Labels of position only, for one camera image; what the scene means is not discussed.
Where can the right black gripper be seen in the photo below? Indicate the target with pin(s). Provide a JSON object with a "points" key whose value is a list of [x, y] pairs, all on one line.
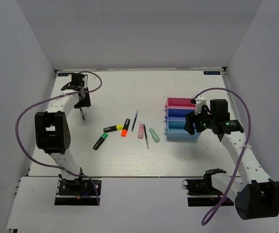
{"points": [[190, 119]]}

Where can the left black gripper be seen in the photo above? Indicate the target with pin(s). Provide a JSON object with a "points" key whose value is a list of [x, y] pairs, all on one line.
{"points": [[86, 103]]}

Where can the blue pen refill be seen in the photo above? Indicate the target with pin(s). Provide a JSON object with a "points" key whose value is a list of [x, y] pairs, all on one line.
{"points": [[136, 115], [82, 114]]}

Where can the green capped black pen refill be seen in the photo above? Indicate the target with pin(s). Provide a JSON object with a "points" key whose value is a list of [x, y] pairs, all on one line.
{"points": [[146, 137]]}

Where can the yellow highlighter marker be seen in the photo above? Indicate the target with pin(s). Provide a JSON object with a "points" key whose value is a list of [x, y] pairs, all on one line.
{"points": [[113, 128]]}

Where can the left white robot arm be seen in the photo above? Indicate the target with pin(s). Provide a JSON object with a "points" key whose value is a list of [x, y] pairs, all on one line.
{"points": [[51, 126]]}

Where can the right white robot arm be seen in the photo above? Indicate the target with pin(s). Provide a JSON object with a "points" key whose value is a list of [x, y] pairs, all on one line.
{"points": [[256, 195]]}

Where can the dark blue storage bin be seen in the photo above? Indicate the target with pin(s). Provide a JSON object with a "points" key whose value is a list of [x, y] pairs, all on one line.
{"points": [[174, 113]]}

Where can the light blue storage bin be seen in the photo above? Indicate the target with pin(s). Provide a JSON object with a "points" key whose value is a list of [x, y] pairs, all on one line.
{"points": [[175, 130]]}

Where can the pink storage bin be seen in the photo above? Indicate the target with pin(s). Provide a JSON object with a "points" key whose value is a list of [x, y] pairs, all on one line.
{"points": [[179, 103]]}

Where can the green correction tape case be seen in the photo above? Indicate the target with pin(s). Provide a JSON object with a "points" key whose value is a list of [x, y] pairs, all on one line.
{"points": [[154, 135]]}

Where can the pink correction tape case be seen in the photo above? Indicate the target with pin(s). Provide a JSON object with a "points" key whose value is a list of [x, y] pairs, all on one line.
{"points": [[141, 131]]}

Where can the green highlighter marker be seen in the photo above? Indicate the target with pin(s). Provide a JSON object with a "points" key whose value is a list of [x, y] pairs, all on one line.
{"points": [[100, 141]]}

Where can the orange highlighter marker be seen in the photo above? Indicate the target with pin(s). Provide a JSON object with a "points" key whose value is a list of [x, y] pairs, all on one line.
{"points": [[125, 128]]}

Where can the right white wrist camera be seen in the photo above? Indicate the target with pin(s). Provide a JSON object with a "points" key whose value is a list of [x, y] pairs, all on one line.
{"points": [[198, 102]]}

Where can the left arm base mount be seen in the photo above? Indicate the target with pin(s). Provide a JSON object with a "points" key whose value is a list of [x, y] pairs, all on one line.
{"points": [[73, 193]]}

